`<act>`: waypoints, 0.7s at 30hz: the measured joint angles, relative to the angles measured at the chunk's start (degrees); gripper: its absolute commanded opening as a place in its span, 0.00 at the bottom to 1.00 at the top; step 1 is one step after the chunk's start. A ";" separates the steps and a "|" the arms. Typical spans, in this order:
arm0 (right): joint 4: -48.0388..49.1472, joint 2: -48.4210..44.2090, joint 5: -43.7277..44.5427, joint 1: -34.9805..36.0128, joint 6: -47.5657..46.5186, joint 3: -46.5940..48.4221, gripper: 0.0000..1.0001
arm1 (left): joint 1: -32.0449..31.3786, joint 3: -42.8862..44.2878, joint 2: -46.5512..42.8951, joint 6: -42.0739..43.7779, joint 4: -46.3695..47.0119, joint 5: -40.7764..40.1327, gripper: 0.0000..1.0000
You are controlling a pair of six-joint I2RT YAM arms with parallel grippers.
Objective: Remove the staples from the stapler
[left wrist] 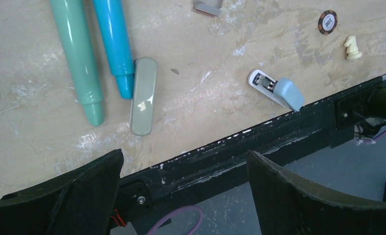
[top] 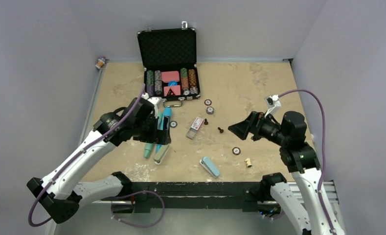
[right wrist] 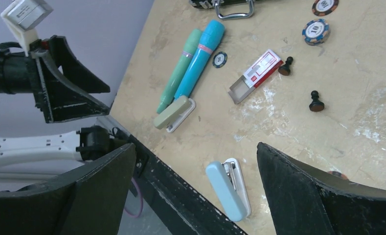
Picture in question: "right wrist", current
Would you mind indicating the dark chess pawn near box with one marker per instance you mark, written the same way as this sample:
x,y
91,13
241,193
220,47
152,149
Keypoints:
x,y
285,68

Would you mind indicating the light blue stapler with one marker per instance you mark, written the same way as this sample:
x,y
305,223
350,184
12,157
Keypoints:
x,y
228,183

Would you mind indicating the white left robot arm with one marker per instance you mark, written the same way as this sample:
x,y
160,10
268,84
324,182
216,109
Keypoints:
x,y
89,143

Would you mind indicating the black table frame rail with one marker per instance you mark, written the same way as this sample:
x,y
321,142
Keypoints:
x,y
182,209

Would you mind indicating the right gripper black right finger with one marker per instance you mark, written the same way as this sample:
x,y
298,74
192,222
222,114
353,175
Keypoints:
x,y
305,200

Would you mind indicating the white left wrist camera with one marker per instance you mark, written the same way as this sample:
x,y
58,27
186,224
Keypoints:
x,y
22,16

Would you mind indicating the red white staple box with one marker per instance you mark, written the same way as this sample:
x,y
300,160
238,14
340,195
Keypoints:
x,y
254,76

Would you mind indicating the brown poker chip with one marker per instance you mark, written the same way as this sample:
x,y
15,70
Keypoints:
x,y
324,7
338,174

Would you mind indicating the dark blue poker chip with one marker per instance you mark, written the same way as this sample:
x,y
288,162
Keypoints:
x,y
219,59

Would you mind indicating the blue marker pen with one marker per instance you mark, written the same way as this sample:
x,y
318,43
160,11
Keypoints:
x,y
208,42

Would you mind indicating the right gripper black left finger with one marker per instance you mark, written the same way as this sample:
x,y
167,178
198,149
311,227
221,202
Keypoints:
x,y
88,200

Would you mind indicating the green marker pen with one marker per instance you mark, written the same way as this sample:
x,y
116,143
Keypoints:
x,y
177,75

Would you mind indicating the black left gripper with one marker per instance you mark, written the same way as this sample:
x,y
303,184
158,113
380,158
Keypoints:
x,y
62,86

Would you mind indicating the dark chess pawn right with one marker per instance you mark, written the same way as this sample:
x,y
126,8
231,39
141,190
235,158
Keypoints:
x,y
316,105

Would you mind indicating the black poker chip case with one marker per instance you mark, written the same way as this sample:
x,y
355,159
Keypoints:
x,y
219,5

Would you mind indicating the brown poker chip top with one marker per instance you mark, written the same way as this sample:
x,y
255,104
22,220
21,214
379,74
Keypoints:
x,y
324,7

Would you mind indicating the beige green stapler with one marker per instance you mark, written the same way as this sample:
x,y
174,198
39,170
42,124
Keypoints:
x,y
173,116

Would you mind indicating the brown poker chip bottom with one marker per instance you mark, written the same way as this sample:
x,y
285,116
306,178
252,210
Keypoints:
x,y
338,174

